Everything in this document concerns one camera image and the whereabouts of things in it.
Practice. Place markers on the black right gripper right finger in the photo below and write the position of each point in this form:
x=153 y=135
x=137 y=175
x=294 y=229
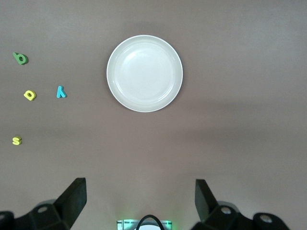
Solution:
x=216 y=218

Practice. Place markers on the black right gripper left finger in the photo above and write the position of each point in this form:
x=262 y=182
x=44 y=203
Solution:
x=60 y=215

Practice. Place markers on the yellow letter o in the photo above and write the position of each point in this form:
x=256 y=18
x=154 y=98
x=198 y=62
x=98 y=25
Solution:
x=34 y=95

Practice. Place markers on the teal foam letter y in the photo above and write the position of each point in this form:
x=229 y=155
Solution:
x=60 y=92

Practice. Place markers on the green foam letter a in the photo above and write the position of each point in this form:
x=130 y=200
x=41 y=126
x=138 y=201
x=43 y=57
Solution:
x=16 y=55

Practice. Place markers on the brown table cover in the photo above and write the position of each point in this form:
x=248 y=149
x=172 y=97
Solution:
x=216 y=155

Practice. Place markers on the yellow foam letter s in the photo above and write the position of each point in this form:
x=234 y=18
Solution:
x=16 y=141

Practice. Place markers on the beige brown round plate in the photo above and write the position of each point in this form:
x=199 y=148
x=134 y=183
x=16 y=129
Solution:
x=144 y=74

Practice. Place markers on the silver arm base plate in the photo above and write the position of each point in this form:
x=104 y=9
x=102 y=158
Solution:
x=122 y=225

